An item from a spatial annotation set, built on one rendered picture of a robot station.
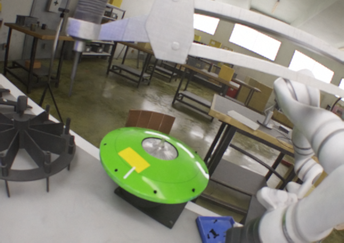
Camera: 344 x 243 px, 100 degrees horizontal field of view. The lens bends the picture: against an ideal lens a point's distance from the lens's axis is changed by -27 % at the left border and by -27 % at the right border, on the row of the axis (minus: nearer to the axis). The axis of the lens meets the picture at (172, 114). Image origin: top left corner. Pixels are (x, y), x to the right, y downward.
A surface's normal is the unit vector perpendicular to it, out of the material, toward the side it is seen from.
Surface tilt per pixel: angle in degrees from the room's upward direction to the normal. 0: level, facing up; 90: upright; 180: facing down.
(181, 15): 90
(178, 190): 24
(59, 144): 86
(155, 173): 17
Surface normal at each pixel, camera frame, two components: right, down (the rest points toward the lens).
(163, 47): 0.00, 0.36
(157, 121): 0.27, 0.44
